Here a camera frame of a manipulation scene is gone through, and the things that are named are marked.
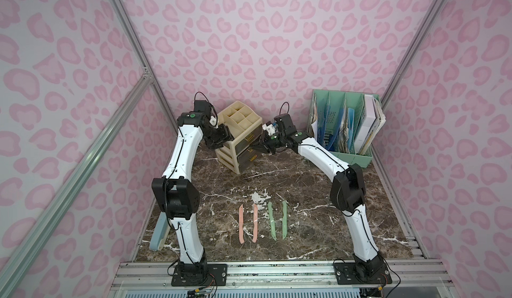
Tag beige desktop drawer organizer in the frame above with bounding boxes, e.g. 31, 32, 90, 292
215, 101, 263, 174

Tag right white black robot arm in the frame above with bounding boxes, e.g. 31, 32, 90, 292
252, 115, 387, 283

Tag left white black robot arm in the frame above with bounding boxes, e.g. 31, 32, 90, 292
151, 111, 233, 279

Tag right pink fruit knife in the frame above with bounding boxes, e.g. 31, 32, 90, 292
252, 203, 259, 243

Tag pink fruit knife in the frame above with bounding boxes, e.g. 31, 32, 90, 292
238, 205, 245, 244
252, 203, 259, 243

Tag left green fruit knife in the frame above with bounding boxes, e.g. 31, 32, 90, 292
267, 201, 277, 241

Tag green fruit knife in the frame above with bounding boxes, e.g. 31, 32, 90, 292
267, 201, 277, 241
281, 200, 288, 239

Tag right green fruit knife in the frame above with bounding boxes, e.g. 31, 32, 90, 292
281, 200, 288, 239

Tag left pink fruit knife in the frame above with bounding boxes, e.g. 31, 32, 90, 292
238, 205, 245, 244

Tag blue folders in rack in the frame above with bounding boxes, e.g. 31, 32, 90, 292
317, 95, 355, 154

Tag green file organizer rack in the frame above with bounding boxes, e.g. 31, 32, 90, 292
307, 89, 386, 168

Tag white book in rack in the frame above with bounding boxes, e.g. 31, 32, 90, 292
354, 95, 386, 155

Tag blue white calculator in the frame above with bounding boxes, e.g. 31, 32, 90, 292
149, 212, 170, 251

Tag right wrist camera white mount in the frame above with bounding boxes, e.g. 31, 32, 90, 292
262, 121, 277, 136

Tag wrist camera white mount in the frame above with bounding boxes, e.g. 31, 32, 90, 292
209, 115, 219, 128
262, 121, 277, 136

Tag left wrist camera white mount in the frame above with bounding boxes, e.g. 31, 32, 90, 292
209, 115, 219, 128

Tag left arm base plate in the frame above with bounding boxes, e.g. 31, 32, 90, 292
171, 262, 227, 287

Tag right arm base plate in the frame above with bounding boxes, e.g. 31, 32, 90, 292
333, 262, 393, 287

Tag aluminium mounting rail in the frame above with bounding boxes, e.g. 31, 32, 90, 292
108, 259, 458, 297

